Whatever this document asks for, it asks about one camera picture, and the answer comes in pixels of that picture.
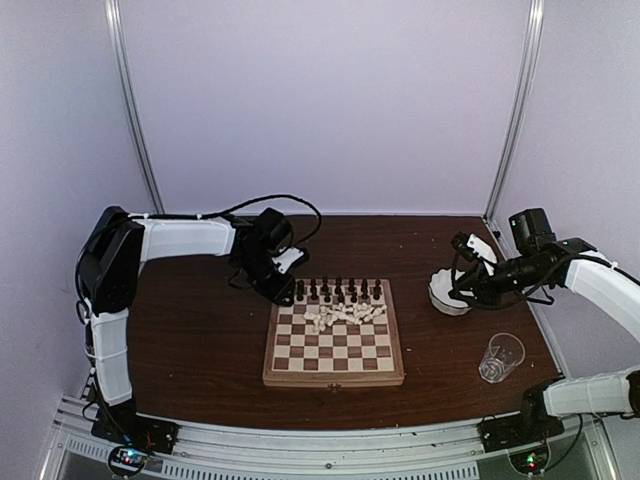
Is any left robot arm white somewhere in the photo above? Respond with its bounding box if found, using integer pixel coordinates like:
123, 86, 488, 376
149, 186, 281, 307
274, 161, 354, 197
74, 204, 309, 444

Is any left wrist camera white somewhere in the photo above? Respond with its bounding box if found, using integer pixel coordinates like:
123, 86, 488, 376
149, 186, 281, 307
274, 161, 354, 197
272, 246, 309, 274

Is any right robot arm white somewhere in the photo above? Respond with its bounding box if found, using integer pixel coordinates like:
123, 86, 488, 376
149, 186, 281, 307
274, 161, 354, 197
433, 208, 639, 442

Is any white queen chess piece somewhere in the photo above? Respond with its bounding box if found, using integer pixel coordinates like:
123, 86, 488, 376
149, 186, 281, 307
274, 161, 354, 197
312, 311, 334, 333

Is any clear plastic cup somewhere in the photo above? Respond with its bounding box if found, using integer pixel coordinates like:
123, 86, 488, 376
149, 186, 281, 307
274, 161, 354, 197
478, 333, 526, 384

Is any white king chess piece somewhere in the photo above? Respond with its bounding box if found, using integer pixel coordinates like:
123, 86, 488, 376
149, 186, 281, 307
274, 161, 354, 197
354, 303, 387, 324

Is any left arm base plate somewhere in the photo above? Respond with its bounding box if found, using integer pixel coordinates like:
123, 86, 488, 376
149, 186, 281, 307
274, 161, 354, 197
91, 405, 179, 454

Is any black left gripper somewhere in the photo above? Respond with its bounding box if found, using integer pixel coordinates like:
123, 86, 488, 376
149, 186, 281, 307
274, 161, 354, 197
236, 250, 296, 307

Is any white scalloped bowl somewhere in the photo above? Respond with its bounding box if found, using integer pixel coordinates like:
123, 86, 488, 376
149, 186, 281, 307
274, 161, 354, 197
428, 269, 472, 317

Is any aluminium front rail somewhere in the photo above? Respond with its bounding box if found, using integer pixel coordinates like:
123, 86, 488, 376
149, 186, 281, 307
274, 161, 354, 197
36, 396, 622, 479

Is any dark rook far piece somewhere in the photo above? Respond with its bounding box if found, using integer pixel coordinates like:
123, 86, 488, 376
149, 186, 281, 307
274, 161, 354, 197
296, 280, 305, 302

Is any aluminium corner post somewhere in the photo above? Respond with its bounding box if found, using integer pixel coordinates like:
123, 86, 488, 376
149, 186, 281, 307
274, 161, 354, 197
483, 0, 545, 224
104, 0, 165, 214

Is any wooden chess board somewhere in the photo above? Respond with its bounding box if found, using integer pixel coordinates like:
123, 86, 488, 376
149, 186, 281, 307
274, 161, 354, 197
262, 277, 405, 389

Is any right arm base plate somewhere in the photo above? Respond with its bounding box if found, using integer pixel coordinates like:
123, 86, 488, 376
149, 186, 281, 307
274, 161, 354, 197
478, 414, 564, 453

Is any left aluminium corner post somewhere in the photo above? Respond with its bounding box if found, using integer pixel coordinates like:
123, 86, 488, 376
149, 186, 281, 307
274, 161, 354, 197
104, 0, 165, 214

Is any dark rook corner piece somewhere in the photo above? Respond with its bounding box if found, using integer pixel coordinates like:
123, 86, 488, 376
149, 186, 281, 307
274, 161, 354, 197
373, 279, 382, 300

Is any right aluminium corner post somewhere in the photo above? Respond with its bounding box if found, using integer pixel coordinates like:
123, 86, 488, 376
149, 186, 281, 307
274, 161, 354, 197
483, 0, 545, 224

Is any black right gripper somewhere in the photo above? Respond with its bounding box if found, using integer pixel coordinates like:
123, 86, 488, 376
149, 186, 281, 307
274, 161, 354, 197
449, 252, 548, 310

